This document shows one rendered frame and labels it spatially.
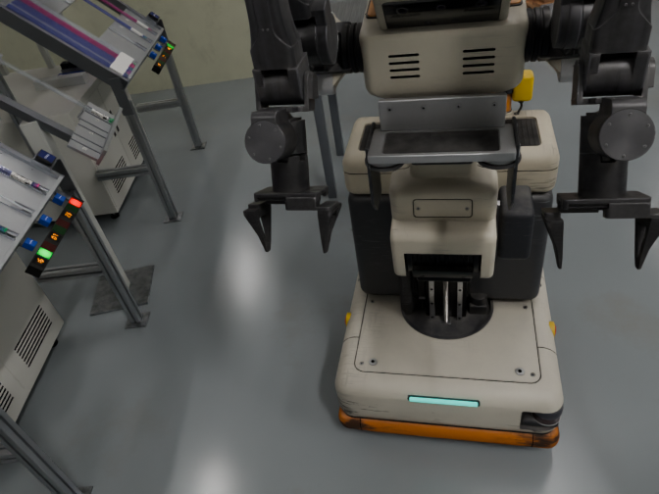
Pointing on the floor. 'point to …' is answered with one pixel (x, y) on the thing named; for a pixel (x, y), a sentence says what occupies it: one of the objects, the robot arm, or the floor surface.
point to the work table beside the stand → (351, 11)
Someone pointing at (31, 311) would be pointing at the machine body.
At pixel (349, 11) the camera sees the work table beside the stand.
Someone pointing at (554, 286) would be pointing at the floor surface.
